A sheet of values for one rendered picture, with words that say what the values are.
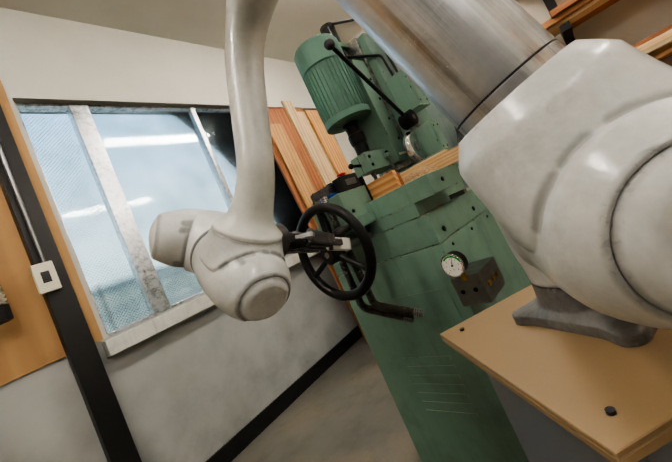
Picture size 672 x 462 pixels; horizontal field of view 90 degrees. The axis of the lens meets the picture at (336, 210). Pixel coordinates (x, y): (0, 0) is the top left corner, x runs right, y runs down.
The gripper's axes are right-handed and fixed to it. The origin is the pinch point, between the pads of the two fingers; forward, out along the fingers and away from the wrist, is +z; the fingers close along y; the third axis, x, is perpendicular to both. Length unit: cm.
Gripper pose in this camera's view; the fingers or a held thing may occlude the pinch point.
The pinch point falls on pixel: (338, 243)
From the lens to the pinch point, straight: 83.1
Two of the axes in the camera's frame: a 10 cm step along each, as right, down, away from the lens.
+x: 1.6, 9.3, -3.2
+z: 7.5, 0.9, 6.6
